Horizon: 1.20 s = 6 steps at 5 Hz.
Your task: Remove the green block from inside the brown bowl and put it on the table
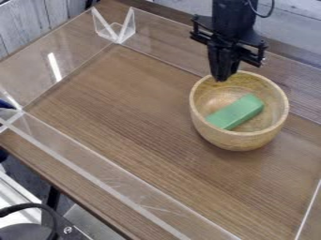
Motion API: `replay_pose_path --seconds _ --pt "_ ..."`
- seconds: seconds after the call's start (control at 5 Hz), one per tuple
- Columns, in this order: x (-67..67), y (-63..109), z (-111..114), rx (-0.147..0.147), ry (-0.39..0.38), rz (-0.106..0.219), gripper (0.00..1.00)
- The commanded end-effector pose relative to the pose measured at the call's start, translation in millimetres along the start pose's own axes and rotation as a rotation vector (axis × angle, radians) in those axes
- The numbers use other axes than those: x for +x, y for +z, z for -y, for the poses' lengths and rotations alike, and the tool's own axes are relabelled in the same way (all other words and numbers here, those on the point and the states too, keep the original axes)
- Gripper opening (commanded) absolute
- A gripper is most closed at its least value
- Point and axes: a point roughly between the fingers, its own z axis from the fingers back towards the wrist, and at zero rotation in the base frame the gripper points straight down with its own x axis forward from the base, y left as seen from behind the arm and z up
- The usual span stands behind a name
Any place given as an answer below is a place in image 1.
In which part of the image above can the clear acrylic tray wall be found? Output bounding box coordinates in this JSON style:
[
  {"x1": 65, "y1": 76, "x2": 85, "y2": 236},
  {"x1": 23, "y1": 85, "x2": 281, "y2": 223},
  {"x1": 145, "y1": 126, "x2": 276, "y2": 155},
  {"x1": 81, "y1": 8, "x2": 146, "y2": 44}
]
[{"x1": 0, "y1": 0, "x2": 321, "y2": 240}]

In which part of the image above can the grey metal base plate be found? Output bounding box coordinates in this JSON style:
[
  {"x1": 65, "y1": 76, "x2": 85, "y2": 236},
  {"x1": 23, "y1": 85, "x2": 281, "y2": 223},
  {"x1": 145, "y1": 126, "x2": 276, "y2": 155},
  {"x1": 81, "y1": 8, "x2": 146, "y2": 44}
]
[{"x1": 58, "y1": 203, "x2": 126, "y2": 240}]

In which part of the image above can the black table leg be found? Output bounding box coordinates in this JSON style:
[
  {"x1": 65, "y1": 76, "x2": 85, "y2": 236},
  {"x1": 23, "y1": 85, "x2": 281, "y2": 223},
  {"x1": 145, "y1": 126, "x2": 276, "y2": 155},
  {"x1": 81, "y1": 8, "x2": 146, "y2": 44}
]
[{"x1": 47, "y1": 187, "x2": 62, "y2": 210}]

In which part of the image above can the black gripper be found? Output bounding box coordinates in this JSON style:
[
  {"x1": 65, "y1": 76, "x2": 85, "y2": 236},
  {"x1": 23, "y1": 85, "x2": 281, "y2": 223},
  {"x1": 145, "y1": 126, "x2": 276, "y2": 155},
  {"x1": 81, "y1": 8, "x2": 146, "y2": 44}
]
[{"x1": 190, "y1": 0, "x2": 269, "y2": 82}]

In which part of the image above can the green rectangular block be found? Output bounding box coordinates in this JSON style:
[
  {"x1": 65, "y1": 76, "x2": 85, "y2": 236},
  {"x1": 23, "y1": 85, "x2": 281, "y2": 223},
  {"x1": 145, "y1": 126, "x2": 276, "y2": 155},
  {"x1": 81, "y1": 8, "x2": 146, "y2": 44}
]
[{"x1": 206, "y1": 94, "x2": 265, "y2": 130}]

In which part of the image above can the light wooden bowl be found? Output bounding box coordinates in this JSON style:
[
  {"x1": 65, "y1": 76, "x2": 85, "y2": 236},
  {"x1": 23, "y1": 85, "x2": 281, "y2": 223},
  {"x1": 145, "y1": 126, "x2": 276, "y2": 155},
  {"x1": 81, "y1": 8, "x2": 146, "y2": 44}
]
[{"x1": 190, "y1": 70, "x2": 291, "y2": 151}]

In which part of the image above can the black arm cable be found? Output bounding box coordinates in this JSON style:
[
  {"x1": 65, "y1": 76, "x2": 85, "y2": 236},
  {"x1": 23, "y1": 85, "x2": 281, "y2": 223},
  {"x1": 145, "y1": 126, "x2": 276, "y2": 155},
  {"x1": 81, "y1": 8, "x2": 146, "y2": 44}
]
[{"x1": 248, "y1": 0, "x2": 277, "y2": 19}]

